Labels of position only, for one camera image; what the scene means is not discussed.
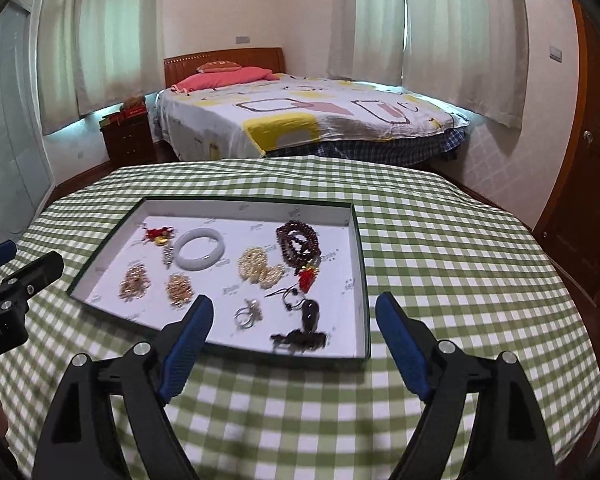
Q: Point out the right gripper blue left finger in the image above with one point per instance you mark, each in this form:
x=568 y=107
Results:
x=179 y=345

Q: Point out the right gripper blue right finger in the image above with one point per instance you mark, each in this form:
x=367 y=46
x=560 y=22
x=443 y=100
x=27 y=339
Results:
x=412 y=346

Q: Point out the rose gold leaf brooch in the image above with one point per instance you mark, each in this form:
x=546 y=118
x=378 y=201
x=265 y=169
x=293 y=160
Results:
x=179 y=290

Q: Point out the pearl flower gold brooch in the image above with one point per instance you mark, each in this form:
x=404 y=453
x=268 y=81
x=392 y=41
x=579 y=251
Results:
x=135 y=284

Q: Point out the pale jade bangle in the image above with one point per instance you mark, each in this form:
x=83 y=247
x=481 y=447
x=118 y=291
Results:
x=198 y=249

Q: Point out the silver rhinestone brooch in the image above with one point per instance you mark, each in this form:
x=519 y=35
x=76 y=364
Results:
x=167 y=255

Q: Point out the black gourd pendant tassel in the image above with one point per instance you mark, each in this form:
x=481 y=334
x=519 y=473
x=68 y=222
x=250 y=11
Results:
x=307 y=337

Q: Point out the small red knot charm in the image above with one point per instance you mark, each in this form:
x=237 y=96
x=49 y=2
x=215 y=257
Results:
x=158 y=236

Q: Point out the red tassel gold charm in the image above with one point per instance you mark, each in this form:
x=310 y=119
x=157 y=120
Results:
x=307 y=275

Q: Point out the glass wardrobe sliding door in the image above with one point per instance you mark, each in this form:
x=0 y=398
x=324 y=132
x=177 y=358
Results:
x=25 y=176

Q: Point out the green white checkered tablecloth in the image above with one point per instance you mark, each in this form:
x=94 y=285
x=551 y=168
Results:
x=472 y=273

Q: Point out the green white shallow box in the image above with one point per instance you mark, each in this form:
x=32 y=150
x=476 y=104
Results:
x=244 y=315

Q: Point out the dark wooden nightstand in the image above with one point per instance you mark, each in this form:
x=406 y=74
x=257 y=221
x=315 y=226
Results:
x=128 y=139

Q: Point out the brown wooden door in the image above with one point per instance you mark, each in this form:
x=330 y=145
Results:
x=569 y=227

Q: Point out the red items on nightstand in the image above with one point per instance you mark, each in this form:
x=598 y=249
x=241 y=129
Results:
x=132 y=107

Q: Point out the left white curtain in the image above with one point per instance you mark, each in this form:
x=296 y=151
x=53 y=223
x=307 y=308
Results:
x=96 y=53

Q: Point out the white curtain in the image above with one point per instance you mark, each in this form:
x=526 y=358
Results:
x=473 y=54
x=96 y=53

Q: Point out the bed with patterned sheet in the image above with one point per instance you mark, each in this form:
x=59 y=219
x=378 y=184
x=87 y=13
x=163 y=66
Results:
x=291 y=114

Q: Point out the pink pillow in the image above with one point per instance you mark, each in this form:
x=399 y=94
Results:
x=207 y=81

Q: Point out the wooden headboard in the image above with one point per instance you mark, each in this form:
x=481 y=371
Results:
x=180 y=67

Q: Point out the red patterned pillow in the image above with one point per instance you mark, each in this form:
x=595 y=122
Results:
x=221 y=66

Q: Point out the right white curtain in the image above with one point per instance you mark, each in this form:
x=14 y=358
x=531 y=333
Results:
x=473 y=54

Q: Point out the wall light switch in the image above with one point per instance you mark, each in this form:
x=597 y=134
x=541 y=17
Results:
x=555 y=54

